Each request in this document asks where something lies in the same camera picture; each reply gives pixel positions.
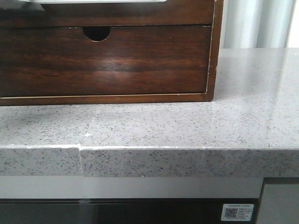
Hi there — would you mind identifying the wooden drawer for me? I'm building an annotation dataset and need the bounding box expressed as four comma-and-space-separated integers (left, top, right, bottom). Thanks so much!
0, 0, 214, 28
0, 26, 211, 97

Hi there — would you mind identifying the white drawer handle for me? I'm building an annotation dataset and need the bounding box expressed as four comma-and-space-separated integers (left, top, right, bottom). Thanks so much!
26, 0, 167, 4

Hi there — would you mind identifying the dark wooden drawer cabinet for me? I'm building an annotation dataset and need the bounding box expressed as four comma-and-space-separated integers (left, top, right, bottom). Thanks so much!
0, 0, 224, 106

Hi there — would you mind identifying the white QR code sticker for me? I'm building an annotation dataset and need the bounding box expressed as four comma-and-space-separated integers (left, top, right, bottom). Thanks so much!
221, 204, 254, 222

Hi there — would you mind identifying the white curtain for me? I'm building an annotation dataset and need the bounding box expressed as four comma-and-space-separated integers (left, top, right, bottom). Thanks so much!
221, 0, 299, 49

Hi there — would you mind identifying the black oven front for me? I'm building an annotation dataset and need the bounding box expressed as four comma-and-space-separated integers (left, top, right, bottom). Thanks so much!
0, 198, 260, 224

